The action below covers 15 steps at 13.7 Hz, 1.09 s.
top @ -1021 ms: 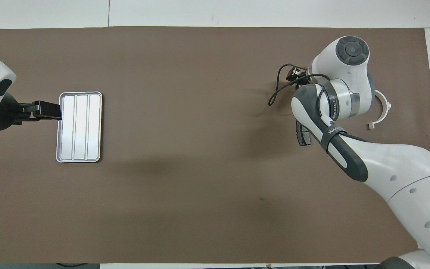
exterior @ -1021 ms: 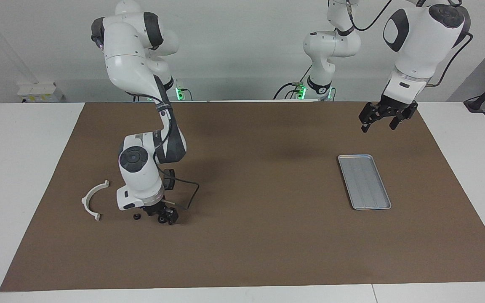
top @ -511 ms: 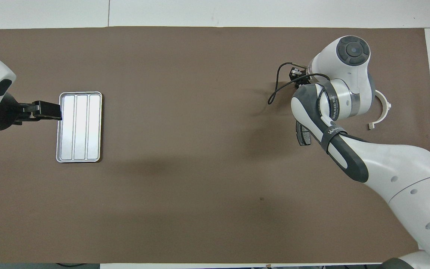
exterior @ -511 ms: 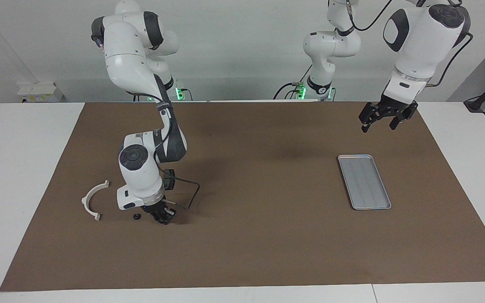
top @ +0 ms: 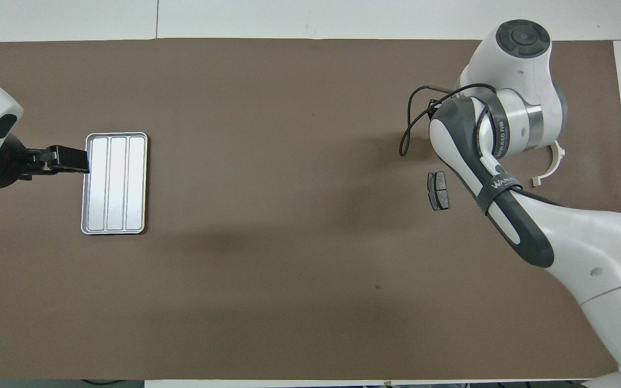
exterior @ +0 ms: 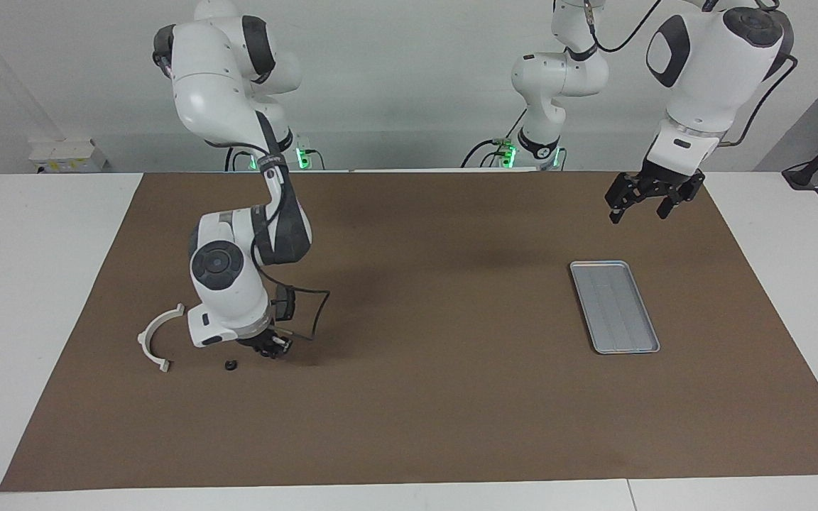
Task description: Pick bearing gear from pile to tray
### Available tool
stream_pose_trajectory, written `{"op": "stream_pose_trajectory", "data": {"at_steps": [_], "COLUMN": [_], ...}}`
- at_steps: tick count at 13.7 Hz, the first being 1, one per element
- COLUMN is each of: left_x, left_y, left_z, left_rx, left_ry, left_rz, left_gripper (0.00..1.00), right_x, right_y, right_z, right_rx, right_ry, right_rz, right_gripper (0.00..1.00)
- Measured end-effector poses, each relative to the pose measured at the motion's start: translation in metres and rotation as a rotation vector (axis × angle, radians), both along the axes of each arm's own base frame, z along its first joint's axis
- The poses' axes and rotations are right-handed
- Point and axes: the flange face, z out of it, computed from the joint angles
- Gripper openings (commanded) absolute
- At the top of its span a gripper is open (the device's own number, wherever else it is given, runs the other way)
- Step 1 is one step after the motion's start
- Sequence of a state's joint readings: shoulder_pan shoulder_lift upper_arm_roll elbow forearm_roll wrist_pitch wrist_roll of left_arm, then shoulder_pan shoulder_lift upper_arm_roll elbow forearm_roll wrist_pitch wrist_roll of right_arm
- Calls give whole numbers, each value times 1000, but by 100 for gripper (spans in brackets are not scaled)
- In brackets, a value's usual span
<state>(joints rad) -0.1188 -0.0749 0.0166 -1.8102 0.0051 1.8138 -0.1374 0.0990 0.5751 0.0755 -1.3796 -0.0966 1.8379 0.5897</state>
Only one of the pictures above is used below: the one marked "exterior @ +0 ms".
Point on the dark rectangular brake pad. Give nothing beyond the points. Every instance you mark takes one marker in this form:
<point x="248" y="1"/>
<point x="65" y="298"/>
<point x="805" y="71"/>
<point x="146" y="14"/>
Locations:
<point x="288" y="305"/>

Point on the silver metal tray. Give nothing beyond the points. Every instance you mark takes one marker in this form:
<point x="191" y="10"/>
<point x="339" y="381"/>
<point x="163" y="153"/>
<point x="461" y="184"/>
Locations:
<point x="615" y="309"/>

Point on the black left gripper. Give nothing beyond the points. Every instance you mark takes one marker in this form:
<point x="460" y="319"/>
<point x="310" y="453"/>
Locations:
<point x="661" y="176"/>

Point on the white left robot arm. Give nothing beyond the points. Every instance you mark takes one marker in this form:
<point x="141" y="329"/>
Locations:
<point x="707" y="64"/>

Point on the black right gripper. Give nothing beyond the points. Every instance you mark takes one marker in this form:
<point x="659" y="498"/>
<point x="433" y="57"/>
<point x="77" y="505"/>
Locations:
<point x="253" y="342"/>

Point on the brown table mat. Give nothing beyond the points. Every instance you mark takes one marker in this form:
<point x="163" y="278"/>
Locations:
<point x="451" y="411"/>

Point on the white power strip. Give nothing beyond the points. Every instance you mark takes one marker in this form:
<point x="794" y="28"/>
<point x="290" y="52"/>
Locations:
<point x="68" y="152"/>

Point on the white curved plastic bracket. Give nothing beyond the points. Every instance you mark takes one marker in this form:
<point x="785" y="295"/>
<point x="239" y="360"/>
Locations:
<point x="145" y="344"/>

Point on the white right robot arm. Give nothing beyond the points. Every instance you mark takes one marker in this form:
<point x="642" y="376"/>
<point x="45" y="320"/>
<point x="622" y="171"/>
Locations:
<point x="224" y="92"/>

